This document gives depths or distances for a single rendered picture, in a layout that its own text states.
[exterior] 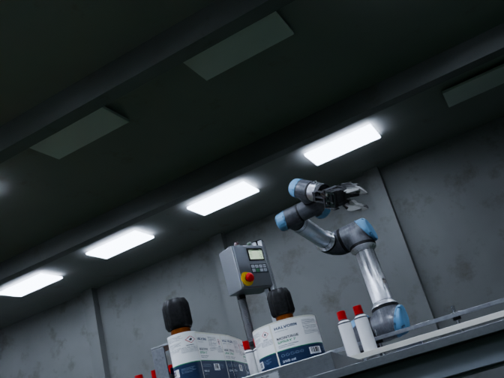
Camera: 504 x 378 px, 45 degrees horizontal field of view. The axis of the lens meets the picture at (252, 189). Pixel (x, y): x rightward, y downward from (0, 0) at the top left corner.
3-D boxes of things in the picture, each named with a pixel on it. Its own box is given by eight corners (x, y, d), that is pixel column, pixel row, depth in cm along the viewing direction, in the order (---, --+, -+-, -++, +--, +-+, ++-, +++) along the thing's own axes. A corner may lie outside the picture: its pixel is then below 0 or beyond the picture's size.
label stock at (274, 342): (265, 377, 170) (252, 327, 175) (263, 383, 188) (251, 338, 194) (332, 359, 172) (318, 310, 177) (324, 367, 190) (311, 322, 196)
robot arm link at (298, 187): (304, 186, 241) (293, 173, 236) (324, 190, 232) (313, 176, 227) (295, 202, 238) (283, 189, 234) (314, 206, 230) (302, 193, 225)
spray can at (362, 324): (366, 361, 217) (349, 307, 225) (368, 362, 222) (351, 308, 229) (380, 358, 216) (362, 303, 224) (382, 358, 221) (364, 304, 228)
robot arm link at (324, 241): (324, 244, 282) (270, 208, 245) (344, 234, 278) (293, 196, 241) (331, 265, 276) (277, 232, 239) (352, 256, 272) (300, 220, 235)
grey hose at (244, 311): (247, 346, 243) (235, 296, 251) (250, 346, 247) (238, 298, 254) (256, 343, 243) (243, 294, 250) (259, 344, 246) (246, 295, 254)
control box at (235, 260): (229, 296, 248) (218, 253, 255) (260, 294, 259) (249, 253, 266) (243, 288, 241) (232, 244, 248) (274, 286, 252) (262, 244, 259)
